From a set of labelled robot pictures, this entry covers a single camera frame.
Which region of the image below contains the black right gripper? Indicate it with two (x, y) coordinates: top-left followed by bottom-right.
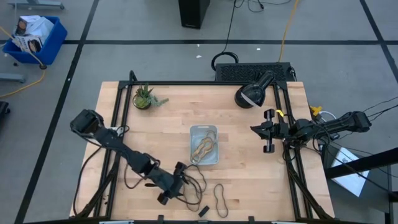
(250, 108), (292, 154)

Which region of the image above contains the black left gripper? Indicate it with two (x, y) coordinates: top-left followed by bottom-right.
(152, 161), (190, 206)

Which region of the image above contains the tan wide rubber band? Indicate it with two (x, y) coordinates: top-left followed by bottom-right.
(192, 136), (215, 158)

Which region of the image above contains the light grey plastic bin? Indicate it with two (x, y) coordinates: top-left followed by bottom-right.
(188, 124), (220, 166)

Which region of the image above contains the blue wheeled plastic bin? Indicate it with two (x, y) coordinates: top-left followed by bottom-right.
(2, 15), (68, 67)

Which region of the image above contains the black desk lamp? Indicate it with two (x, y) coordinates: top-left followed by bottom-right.
(234, 70), (276, 110)

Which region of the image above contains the black mesh computer case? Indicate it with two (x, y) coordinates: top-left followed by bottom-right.
(214, 62), (297, 83)

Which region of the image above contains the potted succulent plant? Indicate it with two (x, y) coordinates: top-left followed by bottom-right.
(132, 83), (170, 110)

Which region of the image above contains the white printed sheet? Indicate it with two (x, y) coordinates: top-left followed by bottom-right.
(329, 146), (371, 198)

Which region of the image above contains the black metal beam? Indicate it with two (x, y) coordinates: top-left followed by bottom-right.
(324, 147), (398, 180)

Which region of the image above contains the black computer tower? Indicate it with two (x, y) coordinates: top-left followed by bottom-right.
(178, 0), (211, 30)

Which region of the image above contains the grey metal stand leg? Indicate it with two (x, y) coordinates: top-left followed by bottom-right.
(7, 0), (65, 10)
(0, 73), (27, 84)

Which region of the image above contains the printed cardboard box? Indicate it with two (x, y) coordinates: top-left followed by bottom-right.
(15, 14), (42, 35)
(12, 35), (44, 54)

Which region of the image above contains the yellow cable connector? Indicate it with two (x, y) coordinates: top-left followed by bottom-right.
(309, 105), (324, 118)

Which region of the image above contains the white cable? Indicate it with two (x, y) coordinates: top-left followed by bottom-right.
(320, 111), (337, 122)

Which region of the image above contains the black aluminium table frame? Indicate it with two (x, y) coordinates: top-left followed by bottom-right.
(73, 70), (335, 223)

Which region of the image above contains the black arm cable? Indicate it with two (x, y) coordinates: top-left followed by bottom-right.
(362, 96), (398, 119)
(73, 145), (104, 217)

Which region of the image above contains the yellow extension cable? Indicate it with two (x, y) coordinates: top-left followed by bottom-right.
(277, 0), (300, 63)
(0, 26), (47, 99)

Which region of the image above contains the black coiled floor cable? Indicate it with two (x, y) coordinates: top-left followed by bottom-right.
(211, 0), (240, 72)

